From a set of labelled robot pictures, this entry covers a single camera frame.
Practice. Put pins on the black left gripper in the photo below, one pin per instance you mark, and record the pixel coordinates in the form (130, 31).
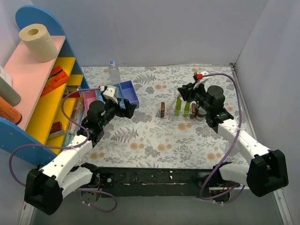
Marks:
(122, 108)

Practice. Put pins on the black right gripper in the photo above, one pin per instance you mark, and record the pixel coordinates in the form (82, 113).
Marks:
(191, 91)

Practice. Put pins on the pink toothbrush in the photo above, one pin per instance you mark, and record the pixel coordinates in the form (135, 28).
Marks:
(177, 96)
(171, 104)

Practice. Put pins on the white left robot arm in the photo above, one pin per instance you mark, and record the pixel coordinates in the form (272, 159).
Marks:
(47, 187)

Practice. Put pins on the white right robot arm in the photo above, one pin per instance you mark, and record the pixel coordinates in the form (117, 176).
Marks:
(266, 170)

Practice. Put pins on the clear textured tray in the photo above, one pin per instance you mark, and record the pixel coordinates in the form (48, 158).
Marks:
(172, 117)

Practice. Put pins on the purple drawer box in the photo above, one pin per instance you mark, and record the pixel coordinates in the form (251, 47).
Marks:
(128, 92)

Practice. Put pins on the teal drawer box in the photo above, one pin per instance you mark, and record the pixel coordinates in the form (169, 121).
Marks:
(99, 94)

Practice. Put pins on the clear plastic water bottle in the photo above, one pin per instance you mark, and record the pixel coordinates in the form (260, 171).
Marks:
(114, 73)

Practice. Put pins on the pink drawer box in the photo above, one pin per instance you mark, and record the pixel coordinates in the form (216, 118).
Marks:
(89, 97)

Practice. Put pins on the small red box low shelf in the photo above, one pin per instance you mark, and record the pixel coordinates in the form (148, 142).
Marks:
(56, 130)

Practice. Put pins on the blue pink yellow shelf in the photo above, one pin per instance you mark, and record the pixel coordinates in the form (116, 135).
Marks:
(29, 78)

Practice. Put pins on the orange box on shelf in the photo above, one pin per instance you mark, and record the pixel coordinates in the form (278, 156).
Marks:
(57, 78)

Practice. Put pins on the beige paper towel roll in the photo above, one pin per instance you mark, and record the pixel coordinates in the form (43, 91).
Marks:
(39, 42)

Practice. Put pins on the orange tube on shelf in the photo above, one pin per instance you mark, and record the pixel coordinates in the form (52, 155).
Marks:
(8, 112)

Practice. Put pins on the grey green bottle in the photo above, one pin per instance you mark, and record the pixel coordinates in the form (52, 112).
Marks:
(8, 93)

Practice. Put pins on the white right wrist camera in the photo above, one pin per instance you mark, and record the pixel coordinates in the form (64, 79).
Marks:
(199, 78)

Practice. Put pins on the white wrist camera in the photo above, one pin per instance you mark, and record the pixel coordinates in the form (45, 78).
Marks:
(199, 78)
(108, 94)

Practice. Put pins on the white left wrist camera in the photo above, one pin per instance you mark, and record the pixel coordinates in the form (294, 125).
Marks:
(108, 94)

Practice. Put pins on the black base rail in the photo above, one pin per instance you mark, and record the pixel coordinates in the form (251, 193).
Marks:
(128, 182)

